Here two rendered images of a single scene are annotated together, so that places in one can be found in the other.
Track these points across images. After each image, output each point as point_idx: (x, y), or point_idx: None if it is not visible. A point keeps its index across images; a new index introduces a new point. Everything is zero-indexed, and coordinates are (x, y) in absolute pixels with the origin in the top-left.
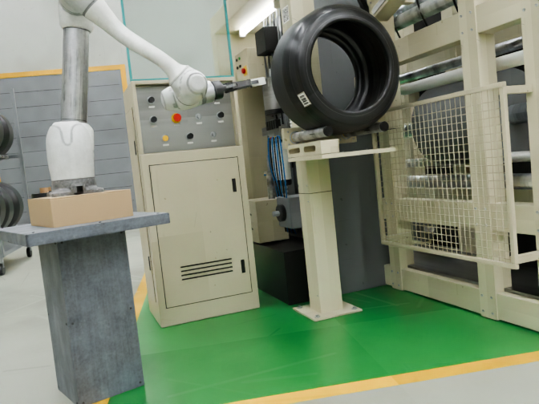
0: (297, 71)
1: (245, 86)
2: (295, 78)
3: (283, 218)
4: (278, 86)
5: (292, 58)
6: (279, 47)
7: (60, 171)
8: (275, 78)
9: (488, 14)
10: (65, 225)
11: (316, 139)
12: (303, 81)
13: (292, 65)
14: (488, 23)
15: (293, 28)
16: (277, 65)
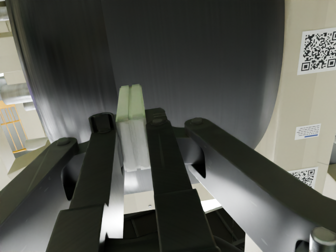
0: (32, 84)
1: (19, 175)
2: (34, 59)
3: None
4: (180, 37)
5: (61, 134)
6: (188, 167)
7: None
8: (199, 79)
9: (9, 55)
10: None
11: None
12: (14, 40)
13: (53, 114)
14: (7, 44)
15: (141, 190)
16: (178, 125)
